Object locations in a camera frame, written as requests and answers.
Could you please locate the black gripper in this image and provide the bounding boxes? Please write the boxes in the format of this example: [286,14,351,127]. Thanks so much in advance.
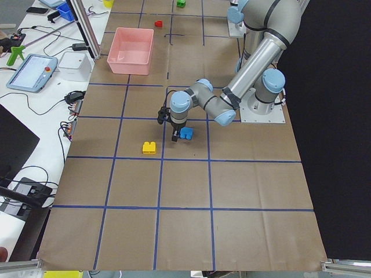
[171,122,186,142]

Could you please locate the blue toy block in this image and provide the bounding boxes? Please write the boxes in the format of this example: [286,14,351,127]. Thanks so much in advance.
[179,127,194,140]

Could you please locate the green toy block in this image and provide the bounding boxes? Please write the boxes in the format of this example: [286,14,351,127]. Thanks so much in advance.
[176,0,186,8]

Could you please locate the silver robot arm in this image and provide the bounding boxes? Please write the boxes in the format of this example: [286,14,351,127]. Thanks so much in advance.
[158,0,308,141]
[227,0,248,24]

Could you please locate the pink plastic box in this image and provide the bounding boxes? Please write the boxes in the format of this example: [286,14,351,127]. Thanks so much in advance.
[107,27,154,75]

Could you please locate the white square box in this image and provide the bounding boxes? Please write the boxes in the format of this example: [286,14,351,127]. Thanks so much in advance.
[58,52,92,82]

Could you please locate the yellow toy block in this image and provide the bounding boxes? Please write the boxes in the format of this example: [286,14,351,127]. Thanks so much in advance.
[142,141,157,154]

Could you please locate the brown paper table cover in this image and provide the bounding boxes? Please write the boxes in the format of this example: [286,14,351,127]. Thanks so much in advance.
[38,1,326,272]

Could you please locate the red toy block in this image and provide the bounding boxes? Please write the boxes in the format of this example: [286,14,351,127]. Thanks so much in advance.
[154,20,163,28]

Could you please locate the black power adapter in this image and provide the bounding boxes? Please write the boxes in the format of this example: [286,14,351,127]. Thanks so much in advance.
[71,43,88,52]

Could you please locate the teach pendant tablet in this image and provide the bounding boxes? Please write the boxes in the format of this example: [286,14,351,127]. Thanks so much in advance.
[6,54,59,93]

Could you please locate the blue plastic bin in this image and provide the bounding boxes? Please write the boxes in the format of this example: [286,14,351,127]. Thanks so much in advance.
[56,2,75,21]

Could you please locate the black phone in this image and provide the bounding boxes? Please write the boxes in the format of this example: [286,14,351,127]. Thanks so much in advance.
[26,6,49,14]

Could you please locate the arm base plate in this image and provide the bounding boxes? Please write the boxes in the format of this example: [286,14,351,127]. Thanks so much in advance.
[239,88,286,124]
[227,16,246,38]

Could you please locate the aluminium frame post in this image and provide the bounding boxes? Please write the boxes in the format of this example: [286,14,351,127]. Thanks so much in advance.
[66,0,101,60]

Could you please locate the green handled reacher grabber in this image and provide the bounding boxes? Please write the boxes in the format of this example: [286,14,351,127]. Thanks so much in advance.
[6,21,75,66]

